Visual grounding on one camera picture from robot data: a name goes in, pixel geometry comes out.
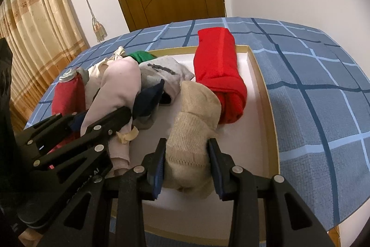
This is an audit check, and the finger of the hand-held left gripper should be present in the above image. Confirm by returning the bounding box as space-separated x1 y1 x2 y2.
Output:
33 106 133 202
23 111 87 150

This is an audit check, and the dark wooden desk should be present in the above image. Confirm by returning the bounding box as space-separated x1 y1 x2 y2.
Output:
328 225 343 247

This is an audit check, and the green underwear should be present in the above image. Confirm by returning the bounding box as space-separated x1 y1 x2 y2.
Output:
127 50 158 63

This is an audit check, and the blue plaid tablecloth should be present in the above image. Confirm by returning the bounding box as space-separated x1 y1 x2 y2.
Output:
25 17 370 239

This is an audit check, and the navy underwear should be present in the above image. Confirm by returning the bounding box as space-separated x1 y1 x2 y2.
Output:
134 78 165 121

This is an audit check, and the tan sock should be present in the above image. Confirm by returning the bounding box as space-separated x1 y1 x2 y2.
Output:
163 81 222 200

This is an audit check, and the grey underwear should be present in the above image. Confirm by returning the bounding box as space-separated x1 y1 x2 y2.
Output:
135 55 195 131

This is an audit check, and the cream white underwear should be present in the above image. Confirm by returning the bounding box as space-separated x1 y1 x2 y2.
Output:
86 46 128 100

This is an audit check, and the pink underwear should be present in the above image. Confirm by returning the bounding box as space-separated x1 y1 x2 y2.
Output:
80 57 142 177

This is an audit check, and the beige patterned curtain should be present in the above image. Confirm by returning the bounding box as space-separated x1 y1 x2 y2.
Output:
0 0 91 132

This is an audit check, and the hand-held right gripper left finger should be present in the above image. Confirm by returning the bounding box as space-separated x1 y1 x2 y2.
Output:
43 137 167 247

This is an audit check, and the curtain tieback tassel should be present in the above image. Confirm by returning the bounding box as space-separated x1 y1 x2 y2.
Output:
84 0 108 43

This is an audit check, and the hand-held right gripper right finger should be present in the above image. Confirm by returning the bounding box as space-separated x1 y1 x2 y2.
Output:
208 138 330 247

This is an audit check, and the dark red underwear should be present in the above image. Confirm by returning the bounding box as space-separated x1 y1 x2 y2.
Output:
46 68 88 169

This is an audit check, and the shallow beige tray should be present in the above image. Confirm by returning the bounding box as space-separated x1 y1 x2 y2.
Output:
87 45 280 243

